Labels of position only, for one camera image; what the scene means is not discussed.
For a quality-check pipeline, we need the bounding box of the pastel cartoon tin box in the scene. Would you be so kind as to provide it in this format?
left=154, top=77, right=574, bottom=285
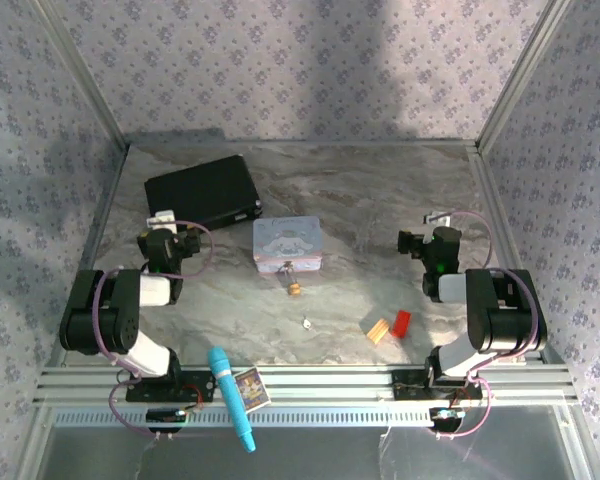
left=252, top=216, right=325, bottom=277

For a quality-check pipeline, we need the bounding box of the small brass padlock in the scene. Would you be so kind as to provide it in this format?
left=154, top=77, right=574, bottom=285
left=278, top=262, right=304, bottom=298

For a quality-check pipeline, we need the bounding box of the black hard case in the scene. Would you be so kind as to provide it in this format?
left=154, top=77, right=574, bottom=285
left=143, top=153, right=264, bottom=233

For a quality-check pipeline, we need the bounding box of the red block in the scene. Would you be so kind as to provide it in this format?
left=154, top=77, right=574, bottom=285
left=390, top=309, right=412, bottom=340

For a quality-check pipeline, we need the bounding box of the striped wooden block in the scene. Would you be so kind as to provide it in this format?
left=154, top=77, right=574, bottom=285
left=358, top=315, right=390, bottom=346

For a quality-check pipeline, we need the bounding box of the blue toy microphone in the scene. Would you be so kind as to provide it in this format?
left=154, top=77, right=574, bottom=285
left=206, top=346, right=258, bottom=454

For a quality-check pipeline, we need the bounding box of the small printed card box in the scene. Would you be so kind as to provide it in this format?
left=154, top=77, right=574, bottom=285
left=234, top=366, right=273, bottom=414

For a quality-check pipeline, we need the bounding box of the small black controller box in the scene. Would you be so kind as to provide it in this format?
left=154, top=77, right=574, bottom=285
left=145, top=406, right=188, bottom=435
left=429, top=406, right=466, bottom=433

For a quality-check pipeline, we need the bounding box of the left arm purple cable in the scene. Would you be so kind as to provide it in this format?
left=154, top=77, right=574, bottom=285
left=92, top=219, right=215, bottom=442

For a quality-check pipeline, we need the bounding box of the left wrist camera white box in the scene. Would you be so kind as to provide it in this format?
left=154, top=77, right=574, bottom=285
left=146, top=210, right=177, bottom=232

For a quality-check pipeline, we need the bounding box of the aluminium side frame rail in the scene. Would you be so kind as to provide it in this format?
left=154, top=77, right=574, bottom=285
left=42, top=144, right=132, bottom=372
left=467, top=147, right=571, bottom=369

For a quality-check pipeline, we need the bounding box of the thin red wire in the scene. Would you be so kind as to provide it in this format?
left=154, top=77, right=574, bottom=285
left=448, top=385, right=475, bottom=410
left=182, top=383, right=206, bottom=413

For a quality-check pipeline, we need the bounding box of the aluminium front frame rail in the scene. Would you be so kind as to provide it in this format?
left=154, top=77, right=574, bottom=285
left=32, top=363, right=580, bottom=408

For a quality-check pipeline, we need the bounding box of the grey slotted cable duct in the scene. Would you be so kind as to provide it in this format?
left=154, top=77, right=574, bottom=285
left=48, top=405, right=567, bottom=431

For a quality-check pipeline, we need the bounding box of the aluminium frame upright post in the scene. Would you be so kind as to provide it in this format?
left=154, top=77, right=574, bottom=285
left=476, top=0, right=575, bottom=149
left=31, top=0, right=132, bottom=149

